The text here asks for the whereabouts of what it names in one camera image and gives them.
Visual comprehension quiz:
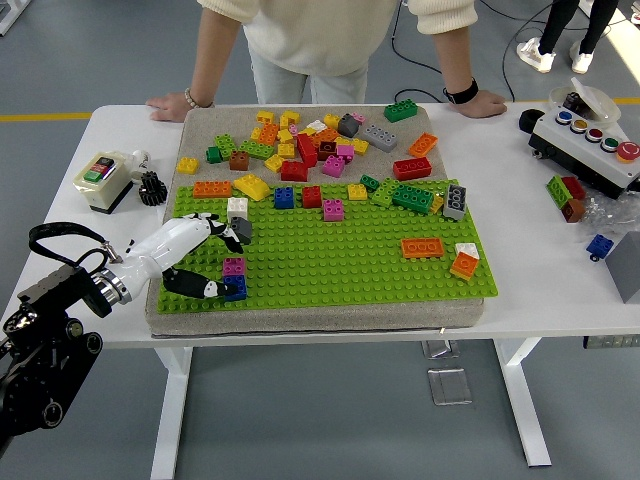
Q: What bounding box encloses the white furniture base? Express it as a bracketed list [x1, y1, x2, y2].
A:
[0, 0, 27, 37]

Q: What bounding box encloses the grey box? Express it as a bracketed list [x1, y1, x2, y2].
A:
[603, 230, 640, 305]

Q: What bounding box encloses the clear plastic bag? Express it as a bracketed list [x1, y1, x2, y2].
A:
[579, 192, 640, 237]

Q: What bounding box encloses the green studded baseplate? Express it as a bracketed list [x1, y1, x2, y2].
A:
[155, 178, 501, 315]

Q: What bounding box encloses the clear round container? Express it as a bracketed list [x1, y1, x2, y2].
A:
[548, 75, 623, 126]

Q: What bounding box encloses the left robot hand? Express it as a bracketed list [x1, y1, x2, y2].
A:
[119, 212, 246, 304]

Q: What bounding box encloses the person's right hand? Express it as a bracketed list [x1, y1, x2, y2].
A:
[146, 91, 194, 123]

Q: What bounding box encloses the orange and yellow brick stack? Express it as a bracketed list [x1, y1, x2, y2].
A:
[449, 251, 480, 282]

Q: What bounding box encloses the grey-brown foam mat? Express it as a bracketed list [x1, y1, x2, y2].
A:
[143, 103, 487, 341]

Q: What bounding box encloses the white table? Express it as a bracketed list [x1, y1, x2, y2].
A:
[0, 102, 640, 469]

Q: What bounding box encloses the white push-button control box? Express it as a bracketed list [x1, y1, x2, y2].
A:
[528, 107, 640, 201]

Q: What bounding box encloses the table control panel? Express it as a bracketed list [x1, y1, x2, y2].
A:
[582, 333, 640, 350]

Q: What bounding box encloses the orange flat brick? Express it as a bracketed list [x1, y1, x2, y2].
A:
[400, 237, 446, 260]

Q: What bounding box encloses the beige switch box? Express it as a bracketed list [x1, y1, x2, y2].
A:
[72, 151, 135, 215]

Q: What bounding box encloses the black floor cable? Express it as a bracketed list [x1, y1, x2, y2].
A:
[502, 0, 556, 103]
[389, 0, 451, 104]

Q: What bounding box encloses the clear floor plate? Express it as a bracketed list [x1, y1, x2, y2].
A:
[426, 367, 474, 407]
[420, 339, 462, 360]

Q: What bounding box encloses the yellow curved brick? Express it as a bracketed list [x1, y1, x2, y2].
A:
[232, 173, 272, 202]

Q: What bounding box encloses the grey long brick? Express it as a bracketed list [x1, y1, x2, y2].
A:
[360, 123, 400, 154]
[442, 184, 469, 222]

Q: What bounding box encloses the dark small part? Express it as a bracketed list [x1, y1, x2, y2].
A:
[562, 91, 589, 114]

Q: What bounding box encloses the dark green long brick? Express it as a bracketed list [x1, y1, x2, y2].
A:
[391, 183, 435, 216]

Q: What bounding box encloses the black gear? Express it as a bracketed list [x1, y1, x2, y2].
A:
[137, 170, 169, 206]

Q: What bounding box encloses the person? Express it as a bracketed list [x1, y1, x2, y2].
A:
[515, 0, 621, 75]
[197, 0, 480, 105]

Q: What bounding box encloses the black wristwatch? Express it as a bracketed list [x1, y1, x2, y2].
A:
[443, 77, 480, 105]

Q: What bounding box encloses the light green long brick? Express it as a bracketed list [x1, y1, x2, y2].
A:
[237, 139, 277, 161]

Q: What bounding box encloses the red tall brick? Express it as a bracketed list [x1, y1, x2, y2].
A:
[295, 132, 319, 168]

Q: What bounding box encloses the orange long brick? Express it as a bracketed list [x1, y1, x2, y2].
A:
[192, 180, 234, 199]

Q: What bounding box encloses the black ring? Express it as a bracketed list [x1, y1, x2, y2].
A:
[518, 107, 547, 135]

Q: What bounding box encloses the blue brick keychain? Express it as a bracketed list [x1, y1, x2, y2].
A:
[585, 233, 615, 263]

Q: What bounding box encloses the person's left hand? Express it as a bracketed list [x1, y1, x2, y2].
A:
[452, 89, 508, 120]

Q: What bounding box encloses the bead bracelet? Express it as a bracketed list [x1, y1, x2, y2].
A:
[183, 87, 216, 110]

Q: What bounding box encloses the red long brick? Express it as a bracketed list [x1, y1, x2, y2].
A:
[392, 156, 433, 182]

